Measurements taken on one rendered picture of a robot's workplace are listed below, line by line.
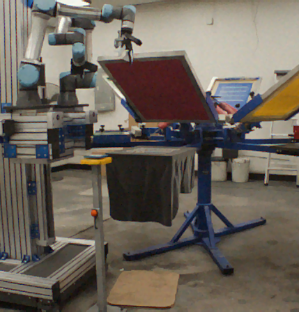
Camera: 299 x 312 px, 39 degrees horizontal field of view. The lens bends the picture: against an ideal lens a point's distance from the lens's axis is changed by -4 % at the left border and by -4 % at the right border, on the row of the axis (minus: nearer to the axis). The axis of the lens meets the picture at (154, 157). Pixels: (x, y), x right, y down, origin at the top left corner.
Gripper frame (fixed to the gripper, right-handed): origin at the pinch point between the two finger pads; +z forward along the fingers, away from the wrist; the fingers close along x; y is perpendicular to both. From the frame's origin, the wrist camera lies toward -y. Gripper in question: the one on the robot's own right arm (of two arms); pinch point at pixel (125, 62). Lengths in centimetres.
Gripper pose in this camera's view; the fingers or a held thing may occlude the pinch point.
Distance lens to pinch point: 246.3
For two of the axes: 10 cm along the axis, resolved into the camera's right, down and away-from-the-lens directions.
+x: -3.9, -1.8, -9.0
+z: -1.1, 9.8, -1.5
